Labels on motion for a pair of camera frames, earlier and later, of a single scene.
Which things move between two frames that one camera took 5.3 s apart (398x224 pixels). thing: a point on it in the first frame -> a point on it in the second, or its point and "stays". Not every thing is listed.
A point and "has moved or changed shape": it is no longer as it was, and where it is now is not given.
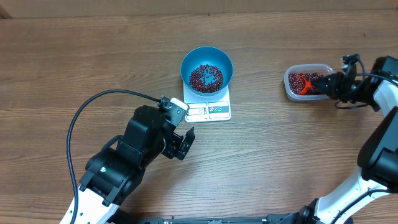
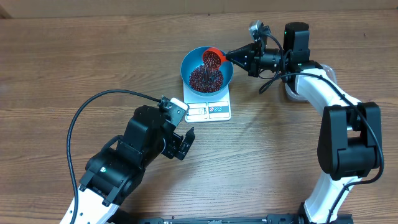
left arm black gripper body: [172, 145] stays
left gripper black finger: [188, 140] stays
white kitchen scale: [207, 108] stays
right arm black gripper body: [352, 91] -> [272, 62]
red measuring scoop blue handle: [308, 85] has moved or changed shape
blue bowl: [207, 55] stays
